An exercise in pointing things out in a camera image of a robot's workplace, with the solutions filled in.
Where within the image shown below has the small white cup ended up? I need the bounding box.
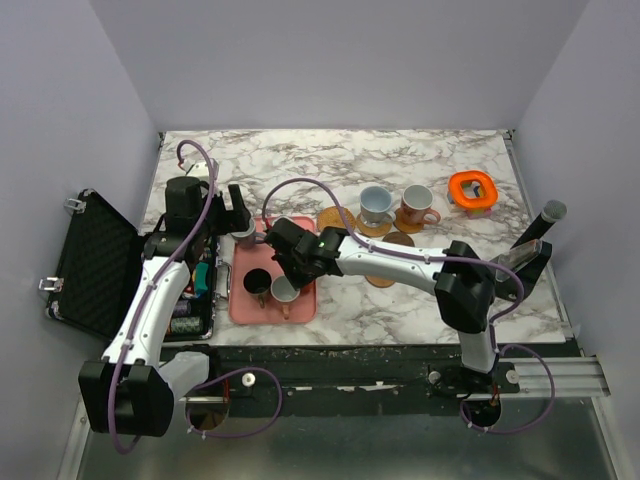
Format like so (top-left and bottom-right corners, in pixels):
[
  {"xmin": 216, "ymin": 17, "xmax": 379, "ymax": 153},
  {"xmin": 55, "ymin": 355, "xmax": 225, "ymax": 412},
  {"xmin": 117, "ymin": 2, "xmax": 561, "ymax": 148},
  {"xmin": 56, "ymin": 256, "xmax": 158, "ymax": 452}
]
[{"xmin": 231, "ymin": 227, "xmax": 266, "ymax": 250}]

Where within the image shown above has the white cup brown handle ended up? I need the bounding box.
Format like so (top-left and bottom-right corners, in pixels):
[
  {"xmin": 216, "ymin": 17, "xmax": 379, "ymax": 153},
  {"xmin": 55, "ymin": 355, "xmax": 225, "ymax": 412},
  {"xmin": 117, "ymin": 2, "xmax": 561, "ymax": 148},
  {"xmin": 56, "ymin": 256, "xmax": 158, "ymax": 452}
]
[{"xmin": 270, "ymin": 275, "xmax": 300, "ymax": 320}]

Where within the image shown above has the woven rattan coaster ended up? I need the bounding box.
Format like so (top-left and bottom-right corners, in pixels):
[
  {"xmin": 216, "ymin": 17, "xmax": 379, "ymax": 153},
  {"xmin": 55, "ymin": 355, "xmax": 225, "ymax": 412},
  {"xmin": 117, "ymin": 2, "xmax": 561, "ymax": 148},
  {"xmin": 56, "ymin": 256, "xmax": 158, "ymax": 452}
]
[
  {"xmin": 356, "ymin": 211, "xmax": 395, "ymax": 238},
  {"xmin": 316, "ymin": 206, "xmax": 356, "ymax": 232}
]

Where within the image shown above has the light wood coaster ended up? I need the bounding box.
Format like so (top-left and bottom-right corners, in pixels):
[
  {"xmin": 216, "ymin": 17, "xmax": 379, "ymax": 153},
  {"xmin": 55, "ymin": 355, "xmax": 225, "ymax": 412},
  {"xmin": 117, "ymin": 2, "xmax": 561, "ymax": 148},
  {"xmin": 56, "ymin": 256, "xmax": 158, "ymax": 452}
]
[
  {"xmin": 365, "ymin": 276, "xmax": 395, "ymax": 288},
  {"xmin": 393, "ymin": 208, "xmax": 424, "ymax": 234}
]

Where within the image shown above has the light blue cup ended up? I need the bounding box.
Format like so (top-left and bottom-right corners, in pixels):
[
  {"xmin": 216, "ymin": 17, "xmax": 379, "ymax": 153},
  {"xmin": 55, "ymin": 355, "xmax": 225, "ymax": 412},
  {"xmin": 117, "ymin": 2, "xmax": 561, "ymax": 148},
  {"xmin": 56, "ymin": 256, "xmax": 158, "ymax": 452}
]
[{"xmin": 360, "ymin": 186, "xmax": 395, "ymax": 228}]

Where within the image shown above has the pink mug white inside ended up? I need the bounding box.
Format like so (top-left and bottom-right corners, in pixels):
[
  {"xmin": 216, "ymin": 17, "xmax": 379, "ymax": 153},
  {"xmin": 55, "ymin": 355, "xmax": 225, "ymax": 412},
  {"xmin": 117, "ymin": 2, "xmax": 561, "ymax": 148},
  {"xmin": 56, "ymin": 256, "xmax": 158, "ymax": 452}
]
[{"xmin": 400, "ymin": 184, "xmax": 441, "ymax": 226}]

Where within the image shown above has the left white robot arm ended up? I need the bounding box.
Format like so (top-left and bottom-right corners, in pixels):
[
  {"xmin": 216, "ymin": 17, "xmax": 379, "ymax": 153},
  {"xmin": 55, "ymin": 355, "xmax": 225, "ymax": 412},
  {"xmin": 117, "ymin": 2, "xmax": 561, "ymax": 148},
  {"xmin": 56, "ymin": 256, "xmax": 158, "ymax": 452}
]
[{"xmin": 79, "ymin": 176, "xmax": 251, "ymax": 437}]

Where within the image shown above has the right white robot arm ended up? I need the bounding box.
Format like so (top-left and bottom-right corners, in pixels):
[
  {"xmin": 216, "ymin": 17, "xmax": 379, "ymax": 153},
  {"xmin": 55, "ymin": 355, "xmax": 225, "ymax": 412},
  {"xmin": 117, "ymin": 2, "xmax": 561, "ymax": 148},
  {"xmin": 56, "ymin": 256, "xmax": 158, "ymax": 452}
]
[{"xmin": 265, "ymin": 218, "xmax": 497, "ymax": 392}]

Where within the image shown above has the black cup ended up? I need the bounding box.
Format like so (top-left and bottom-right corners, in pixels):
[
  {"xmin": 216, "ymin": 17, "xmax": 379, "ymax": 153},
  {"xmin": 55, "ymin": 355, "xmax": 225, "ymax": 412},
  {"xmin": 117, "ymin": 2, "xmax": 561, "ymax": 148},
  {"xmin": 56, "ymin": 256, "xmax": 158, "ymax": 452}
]
[{"xmin": 243, "ymin": 268, "xmax": 272, "ymax": 309}]

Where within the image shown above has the pink plastic tray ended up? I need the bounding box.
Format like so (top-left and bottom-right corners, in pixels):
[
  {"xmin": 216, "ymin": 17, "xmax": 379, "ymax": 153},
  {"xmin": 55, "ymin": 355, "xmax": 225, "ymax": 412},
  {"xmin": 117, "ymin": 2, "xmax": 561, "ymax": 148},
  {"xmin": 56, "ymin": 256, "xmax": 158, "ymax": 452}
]
[{"xmin": 228, "ymin": 244, "xmax": 317, "ymax": 325}]

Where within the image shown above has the black poker chip case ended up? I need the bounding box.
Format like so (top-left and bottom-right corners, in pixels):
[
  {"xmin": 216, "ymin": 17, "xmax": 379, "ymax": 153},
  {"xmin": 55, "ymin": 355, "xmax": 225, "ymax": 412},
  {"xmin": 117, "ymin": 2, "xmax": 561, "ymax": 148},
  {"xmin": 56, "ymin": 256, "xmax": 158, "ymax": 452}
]
[{"xmin": 38, "ymin": 188, "xmax": 235, "ymax": 344}]

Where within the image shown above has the black microphone stand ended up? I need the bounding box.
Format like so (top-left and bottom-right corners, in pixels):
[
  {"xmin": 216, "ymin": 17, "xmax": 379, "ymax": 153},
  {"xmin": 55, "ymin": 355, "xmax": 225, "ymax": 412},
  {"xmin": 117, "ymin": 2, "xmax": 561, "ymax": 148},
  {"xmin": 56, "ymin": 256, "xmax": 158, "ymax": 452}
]
[{"xmin": 491, "ymin": 239, "xmax": 552, "ymax": 301}]

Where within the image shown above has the black grey microphone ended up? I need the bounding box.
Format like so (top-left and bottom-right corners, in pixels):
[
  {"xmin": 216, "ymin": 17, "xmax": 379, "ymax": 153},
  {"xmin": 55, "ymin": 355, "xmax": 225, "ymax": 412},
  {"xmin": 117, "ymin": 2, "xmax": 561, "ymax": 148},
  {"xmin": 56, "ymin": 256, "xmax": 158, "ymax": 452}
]
[{"xmin": 512, "ymin": 200, "xmax": 567, "ymax": 249}]

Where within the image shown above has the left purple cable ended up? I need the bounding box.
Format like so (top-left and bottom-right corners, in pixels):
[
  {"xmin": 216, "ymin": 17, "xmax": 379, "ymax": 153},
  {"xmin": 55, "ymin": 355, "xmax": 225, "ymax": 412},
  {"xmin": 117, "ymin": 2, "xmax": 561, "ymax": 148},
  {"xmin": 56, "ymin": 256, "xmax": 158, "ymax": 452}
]
[{"xmin": 107, "ymin": 139, "xmax": 283, "ymax": 455}]

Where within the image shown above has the purple cable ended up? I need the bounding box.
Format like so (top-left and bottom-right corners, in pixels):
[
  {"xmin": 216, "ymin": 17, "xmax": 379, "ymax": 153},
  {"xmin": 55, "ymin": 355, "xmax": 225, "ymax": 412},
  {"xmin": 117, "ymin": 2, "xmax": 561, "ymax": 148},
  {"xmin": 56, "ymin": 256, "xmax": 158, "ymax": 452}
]
[
  {"xmin": 107, "ymin": 139, "xmax": 283, "ymax": 455},
  {"xmin": 260, "ymin": 177, "xmax": 557, "ymax": 435}
]

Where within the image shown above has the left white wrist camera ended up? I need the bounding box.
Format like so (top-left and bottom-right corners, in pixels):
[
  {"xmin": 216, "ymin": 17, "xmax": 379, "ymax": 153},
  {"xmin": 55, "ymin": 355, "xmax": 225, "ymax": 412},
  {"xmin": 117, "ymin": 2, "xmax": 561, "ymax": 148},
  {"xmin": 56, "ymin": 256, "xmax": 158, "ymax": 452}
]
[{"xmin": 178, "ymin": 159, "xmax": 209, "ymax": 180}]

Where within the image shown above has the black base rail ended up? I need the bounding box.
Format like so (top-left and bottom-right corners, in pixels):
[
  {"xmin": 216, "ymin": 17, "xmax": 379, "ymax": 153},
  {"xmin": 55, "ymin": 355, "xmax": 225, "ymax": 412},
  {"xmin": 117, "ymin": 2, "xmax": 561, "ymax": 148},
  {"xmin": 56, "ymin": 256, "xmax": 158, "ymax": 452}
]
[{"xmin": 194, "ymin": 344, "xmax": 580, "ymax": 418}]

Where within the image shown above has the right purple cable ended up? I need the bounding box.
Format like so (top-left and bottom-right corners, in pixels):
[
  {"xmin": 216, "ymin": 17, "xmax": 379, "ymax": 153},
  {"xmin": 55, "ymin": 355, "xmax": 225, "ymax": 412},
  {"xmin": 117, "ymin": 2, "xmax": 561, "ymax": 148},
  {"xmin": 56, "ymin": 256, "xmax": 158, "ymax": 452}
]
[{"xmin": 260, "ymin": 177, "xmax": 557, "ymax": 435}]

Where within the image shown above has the aluminium rail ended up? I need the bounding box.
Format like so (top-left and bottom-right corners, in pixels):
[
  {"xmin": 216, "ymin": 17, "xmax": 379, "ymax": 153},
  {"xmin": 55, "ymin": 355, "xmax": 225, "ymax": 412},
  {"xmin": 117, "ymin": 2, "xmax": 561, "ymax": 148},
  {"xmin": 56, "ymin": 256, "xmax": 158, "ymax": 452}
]
[{"xmin": 457, "ymin": 355, "xmax": 612, "ymax": 402}]

